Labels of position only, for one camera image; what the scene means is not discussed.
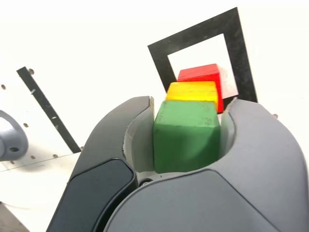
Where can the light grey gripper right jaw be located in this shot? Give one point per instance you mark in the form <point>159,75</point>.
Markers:
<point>241,181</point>

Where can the red cube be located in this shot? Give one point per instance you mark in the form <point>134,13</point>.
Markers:
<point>207,72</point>

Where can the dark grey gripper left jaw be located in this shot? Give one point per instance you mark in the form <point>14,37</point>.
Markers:
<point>101,149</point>

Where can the black tape square outline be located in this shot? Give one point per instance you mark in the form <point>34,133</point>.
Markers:
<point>193,36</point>

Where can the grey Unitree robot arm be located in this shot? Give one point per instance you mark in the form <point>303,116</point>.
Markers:
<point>10,140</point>

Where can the black tape strip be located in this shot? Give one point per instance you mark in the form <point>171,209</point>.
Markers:
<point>46,106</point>

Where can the green cube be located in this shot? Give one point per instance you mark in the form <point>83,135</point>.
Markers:
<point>186,135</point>

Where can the yellow cube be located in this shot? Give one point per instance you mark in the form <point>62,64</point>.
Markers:
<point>190,91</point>

